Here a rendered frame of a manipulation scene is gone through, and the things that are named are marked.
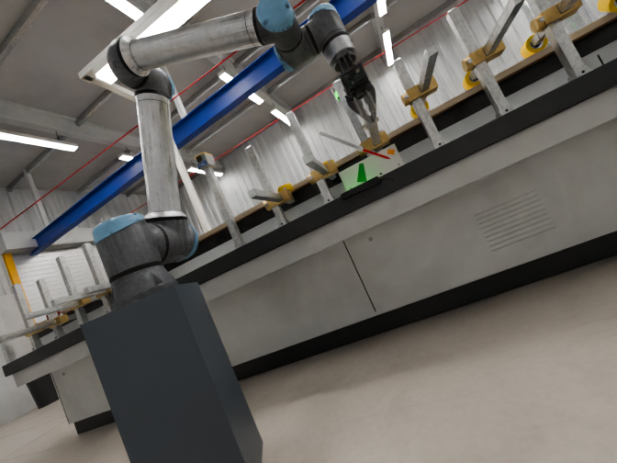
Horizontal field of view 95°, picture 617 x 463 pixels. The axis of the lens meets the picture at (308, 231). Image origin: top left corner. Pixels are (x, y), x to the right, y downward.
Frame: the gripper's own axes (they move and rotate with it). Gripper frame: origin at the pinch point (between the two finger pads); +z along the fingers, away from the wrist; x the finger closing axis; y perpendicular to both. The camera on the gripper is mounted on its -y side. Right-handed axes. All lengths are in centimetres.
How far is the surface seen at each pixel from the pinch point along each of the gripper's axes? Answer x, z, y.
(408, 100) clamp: 17.9, -10.5, -33.5
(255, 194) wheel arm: -48.6, 0.9, -6.5
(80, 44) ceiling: -321, -417, -241
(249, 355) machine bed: -115, 69, -55
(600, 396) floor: 15, 83, 18
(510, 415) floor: -2, 83, 18
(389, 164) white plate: 0.8, 9.8, -33.1
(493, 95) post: 45, 4, -34
